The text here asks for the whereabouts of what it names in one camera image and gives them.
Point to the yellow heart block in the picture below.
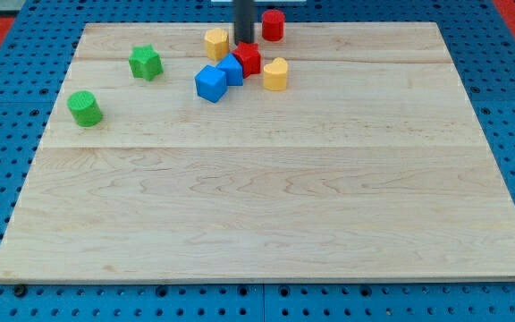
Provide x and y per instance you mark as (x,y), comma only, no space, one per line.
(275,76)

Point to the blue cube block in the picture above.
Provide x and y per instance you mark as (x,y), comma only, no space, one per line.
(211,83)

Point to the blue pentagon block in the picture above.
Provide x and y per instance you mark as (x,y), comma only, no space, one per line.
(232,69)

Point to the red star block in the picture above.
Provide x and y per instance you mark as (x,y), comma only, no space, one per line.
(248,55)

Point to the light wooden board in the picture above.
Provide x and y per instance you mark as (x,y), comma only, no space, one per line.
(371,167)

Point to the yellow hexagon block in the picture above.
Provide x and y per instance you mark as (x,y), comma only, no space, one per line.
(217,44)

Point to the red cylinder block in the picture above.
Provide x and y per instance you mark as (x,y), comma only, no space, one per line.
(273,21)

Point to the green star block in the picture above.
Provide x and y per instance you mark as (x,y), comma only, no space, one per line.
(145,62)

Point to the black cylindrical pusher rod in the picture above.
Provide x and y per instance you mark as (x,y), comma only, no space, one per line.
(243,20)

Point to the green cylinder block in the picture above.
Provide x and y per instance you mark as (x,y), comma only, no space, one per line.
(84,108)

